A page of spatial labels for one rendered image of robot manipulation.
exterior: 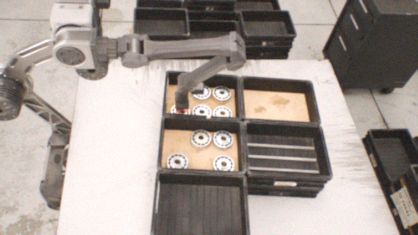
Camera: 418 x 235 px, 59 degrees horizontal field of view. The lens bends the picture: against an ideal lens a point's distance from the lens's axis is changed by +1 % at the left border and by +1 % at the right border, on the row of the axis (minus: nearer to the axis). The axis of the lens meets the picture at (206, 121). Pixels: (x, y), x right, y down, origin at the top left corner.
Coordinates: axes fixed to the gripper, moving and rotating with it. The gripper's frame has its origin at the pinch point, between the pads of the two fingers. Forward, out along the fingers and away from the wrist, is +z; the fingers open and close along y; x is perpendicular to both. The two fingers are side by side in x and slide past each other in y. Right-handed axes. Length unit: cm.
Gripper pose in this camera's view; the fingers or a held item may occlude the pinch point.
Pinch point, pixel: (181, 110)
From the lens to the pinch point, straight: 189.5
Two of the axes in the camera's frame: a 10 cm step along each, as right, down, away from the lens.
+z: -1.1, 5.7, 8.1
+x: -9.9, 0.2, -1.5
